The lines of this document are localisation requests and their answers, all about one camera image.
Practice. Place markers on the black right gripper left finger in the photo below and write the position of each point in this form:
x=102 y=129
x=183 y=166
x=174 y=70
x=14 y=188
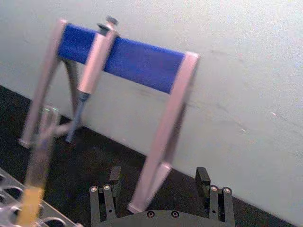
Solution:
x=109 y=201

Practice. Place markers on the blue and silver stand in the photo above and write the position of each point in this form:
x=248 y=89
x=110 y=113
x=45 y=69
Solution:
x=142 y=62

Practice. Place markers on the clear tube with yellow liquid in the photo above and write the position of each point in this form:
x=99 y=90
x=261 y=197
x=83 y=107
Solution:
x=31 y=203

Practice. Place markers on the silver pipette with dark tip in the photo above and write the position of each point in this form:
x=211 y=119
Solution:
x=92 y=66

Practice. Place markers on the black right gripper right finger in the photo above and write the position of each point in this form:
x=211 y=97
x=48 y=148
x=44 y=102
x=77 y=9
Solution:
x=220 y=203

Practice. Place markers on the black table cloth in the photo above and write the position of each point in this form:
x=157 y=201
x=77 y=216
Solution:
x=82 y=163

